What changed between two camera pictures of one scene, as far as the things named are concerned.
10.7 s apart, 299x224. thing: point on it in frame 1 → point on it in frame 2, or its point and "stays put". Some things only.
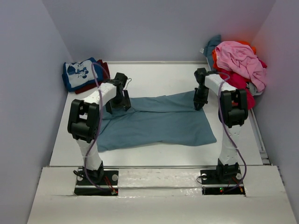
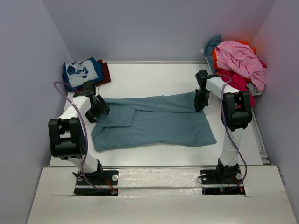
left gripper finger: (127, 101) → (103, 103)
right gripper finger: (199, 105) stays put
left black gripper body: (118, 101) → (97, 107)
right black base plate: (216, 182) stays put
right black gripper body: (202, 94) stays put
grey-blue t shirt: (171, 119) stays put
